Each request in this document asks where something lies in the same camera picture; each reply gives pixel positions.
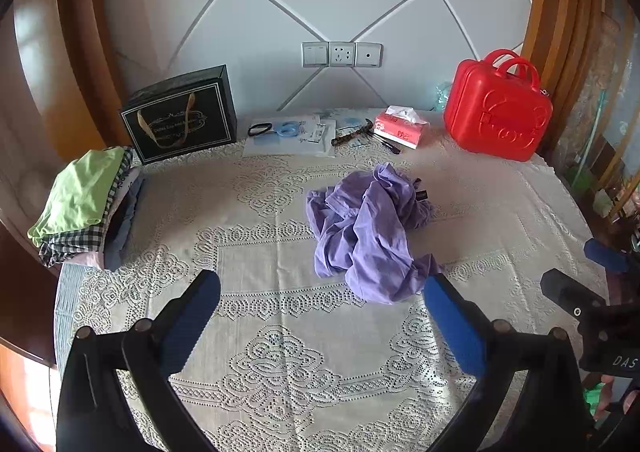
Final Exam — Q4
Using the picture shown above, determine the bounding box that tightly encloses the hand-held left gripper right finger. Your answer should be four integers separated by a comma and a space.
422, 273, 596, 452

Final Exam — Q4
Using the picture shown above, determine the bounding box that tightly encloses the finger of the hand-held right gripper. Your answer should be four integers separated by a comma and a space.
540, 268, 609, 320
584, 238, 632, 274

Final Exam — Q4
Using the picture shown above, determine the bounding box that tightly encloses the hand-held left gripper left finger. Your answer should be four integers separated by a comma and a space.
56, 269, 222, 452

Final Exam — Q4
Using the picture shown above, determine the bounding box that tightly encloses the purple garment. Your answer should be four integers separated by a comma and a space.
306, 162, 446, 305

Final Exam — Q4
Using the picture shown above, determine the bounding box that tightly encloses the person's right hand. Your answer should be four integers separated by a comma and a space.
595, 374, 620, 425

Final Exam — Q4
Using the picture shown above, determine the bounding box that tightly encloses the cream lace tablecloth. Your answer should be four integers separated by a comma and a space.
54, 107, 621, 452

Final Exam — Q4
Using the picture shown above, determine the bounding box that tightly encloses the folded blue-grey garment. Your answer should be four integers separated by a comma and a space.
102, 172, 147, 270

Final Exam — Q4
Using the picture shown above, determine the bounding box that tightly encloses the blue striped bedsheet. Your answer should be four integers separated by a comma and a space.
53, 262, 101, 383

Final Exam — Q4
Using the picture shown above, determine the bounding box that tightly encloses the folded checked garment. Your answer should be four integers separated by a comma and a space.
37, 147, 136, 267

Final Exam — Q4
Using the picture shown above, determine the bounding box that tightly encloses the folded green garment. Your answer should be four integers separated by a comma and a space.
27, 146, 126, 247

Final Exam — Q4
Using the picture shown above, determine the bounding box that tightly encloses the red small suitcase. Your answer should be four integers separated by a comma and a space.
444, 48, 554, 163

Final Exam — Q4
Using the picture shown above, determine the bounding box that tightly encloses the black pen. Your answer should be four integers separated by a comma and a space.
372, 132, 404, 155

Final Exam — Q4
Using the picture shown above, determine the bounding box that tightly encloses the white paper sheet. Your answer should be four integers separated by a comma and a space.
242, 114, 337, 158

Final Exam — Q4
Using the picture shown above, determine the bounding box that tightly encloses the red and white tissue pack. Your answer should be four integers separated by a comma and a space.
374, 105, 430, 150

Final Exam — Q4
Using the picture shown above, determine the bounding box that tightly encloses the black gift bag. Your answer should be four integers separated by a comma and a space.
120, 64, 238, 165

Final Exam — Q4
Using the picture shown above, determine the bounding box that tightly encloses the teal plastic bag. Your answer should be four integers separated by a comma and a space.
432, 81, 454, 112

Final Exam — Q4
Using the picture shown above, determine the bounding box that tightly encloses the clear plastic packet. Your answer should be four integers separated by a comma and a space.
320, 108, 382, 134

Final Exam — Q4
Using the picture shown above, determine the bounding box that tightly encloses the wooden headboard post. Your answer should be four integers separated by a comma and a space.
54, 0, 137, 159
520, 0, 607, 145

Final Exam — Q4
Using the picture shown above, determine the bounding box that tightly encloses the white round-hole wall socket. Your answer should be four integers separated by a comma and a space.
355, 43, 383, 69

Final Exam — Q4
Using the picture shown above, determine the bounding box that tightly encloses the white wall switch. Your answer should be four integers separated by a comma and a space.
301, 42, 330, 68

